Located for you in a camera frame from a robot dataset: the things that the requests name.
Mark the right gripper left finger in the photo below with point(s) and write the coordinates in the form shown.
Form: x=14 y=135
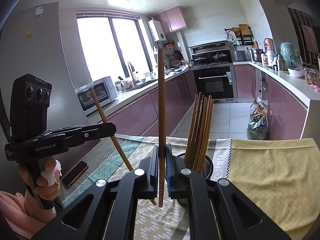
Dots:
x=87 y=218

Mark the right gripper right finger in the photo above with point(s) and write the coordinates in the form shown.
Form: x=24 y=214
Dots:
x=217 y=209

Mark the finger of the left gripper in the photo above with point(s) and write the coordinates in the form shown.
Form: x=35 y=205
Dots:
x=67 y=131
x=98 y=131

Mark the bamboo chopstick seven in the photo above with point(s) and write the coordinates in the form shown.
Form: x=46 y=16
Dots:
x=141 y=183

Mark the bamboo chopstick two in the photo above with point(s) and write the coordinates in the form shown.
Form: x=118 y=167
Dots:
x=194 y=132

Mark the bamboo chopstick six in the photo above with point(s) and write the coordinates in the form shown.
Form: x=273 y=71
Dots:
x=205 y=138

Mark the bamboo chopstick four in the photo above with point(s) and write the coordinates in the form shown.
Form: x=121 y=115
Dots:
x=200 y=130

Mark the bamboo chopstick eight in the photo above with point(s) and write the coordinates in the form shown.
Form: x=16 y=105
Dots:
x=161 y=125

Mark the bamboo chopstick five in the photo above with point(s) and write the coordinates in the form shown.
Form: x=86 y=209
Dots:
x=205 y=127

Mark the bamboo chopstick three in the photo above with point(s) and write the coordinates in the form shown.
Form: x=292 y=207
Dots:
x=192 y=154

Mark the bamboo chopstick one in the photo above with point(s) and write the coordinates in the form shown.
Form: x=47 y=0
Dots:
x=188 y=149

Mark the pink sleeve forearm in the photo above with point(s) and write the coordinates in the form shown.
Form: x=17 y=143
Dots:
x=23 y=214

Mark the kitchen window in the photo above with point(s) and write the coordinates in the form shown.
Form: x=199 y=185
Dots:
x=111 y=44

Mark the person's left hand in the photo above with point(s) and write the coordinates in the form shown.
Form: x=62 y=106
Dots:
x=48 y=183

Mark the smartphone with orange case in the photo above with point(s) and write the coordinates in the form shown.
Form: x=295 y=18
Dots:
x=74 y=173

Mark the white microwave oven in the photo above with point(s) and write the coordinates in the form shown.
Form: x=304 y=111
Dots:
x=105 y=92

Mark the patterned beige tablecloth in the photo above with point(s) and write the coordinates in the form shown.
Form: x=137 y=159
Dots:
x=108 y=210

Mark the yellow cloth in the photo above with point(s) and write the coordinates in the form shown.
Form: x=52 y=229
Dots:
x=282 y=178

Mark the bag of vegetables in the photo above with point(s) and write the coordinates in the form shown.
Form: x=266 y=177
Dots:
x=257 y=128

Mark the grey refrigerator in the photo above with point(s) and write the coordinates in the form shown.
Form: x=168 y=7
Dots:
x=33 y=45

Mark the white water heater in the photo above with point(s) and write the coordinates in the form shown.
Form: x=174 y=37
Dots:
x=157 y=31

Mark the black built-in oven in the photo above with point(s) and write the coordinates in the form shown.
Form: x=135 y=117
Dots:
x=217 y=81

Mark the pink upper cabinet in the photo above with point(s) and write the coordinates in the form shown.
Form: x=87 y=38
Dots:
x=171 y=20

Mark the steel stock pot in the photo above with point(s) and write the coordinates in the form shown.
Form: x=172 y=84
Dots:
x=257 y=54

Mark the wall utensil rack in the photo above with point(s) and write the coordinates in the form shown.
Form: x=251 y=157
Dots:
x=239 y=36

